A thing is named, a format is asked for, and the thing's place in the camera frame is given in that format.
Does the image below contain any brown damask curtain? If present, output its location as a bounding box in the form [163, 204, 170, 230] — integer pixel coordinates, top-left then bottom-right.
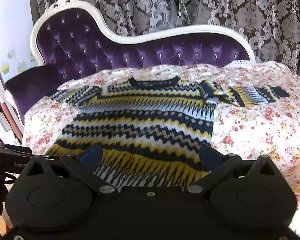
[35, 0, 300, 80]

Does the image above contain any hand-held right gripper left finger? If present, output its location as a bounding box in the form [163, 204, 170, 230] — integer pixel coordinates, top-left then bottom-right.
[21, 145, 117, 196]

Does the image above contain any purple tufted headboard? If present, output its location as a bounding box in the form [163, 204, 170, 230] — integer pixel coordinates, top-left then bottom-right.
[4, 0, 257, 126]

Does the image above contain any floral quilted blanket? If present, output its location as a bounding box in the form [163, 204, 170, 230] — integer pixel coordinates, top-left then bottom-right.
[21, 60, 300, 235]

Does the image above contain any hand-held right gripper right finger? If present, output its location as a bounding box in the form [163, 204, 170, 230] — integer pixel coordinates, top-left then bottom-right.
[187, 144, 281, 196]

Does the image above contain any yellow navy patterned knit sweater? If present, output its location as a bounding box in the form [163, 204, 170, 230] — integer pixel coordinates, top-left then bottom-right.
[44, 76, 290, 188]

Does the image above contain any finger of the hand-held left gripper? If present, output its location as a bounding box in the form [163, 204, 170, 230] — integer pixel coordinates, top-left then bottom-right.
[0, 141, 32, 156]

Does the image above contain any black cable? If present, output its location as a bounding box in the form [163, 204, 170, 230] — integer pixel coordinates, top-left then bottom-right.
[0, 172, 17, 184]

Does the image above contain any grey sheer patterned curtain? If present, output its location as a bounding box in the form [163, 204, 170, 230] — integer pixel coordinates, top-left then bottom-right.
[150, 0, 190, 33]

